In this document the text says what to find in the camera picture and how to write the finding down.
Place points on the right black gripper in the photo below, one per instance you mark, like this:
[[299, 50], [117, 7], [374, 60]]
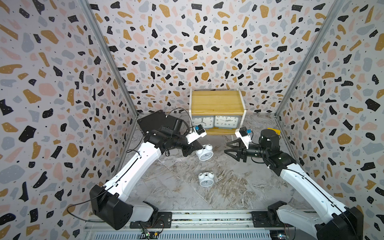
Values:
[[241, 152]]

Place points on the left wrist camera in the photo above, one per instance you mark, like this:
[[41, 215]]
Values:
[[195, 133]]

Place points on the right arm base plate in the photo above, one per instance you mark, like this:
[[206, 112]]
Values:
[[266, 219]]

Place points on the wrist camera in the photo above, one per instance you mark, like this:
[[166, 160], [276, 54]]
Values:
[[245, 136], [195, 133]]

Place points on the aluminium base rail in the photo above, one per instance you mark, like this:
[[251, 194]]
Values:
[[200, 225]]

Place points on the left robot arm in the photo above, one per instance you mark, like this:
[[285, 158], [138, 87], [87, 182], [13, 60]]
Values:
[[109, 202]]

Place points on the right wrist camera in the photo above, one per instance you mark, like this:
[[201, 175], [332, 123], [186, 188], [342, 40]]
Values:
[[245, 136]]

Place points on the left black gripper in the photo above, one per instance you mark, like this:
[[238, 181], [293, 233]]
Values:
[[192, 147]]

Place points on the wooden two-tier shelf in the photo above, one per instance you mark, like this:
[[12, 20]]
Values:
[[218, 103]]

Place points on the grey rectangular alarm clock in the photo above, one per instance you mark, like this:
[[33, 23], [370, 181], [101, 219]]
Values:
[[207, 122], [226, 122]]

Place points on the black flat box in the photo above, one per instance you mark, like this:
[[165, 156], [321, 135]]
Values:
[[160, 122]]

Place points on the yellow triangular plastic piece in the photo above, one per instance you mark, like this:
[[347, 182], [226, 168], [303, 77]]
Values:
[[277, 131]]

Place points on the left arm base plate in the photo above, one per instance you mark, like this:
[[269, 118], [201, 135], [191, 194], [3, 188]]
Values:
[[159, 220]]

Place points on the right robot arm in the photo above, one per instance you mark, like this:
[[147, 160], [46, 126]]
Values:
[[333, 220]]

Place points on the white twin-bell alarm clock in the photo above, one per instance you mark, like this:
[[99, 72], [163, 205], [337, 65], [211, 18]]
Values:
[[205, 153]]

